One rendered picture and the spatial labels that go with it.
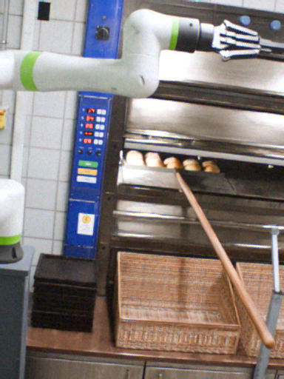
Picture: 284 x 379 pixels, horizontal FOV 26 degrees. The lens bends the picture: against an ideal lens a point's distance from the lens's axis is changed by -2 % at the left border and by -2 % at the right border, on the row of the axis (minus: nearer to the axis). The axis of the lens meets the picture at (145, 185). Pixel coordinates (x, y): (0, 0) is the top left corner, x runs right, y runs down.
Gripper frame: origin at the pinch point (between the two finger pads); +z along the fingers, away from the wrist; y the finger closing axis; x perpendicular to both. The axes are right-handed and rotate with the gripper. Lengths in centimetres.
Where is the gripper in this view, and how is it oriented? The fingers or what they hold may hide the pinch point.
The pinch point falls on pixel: (271, 47)
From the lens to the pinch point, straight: 169.3
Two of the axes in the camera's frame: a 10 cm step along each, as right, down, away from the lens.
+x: 1.2, -4.2, -9.0
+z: 9.9, 1.1, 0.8
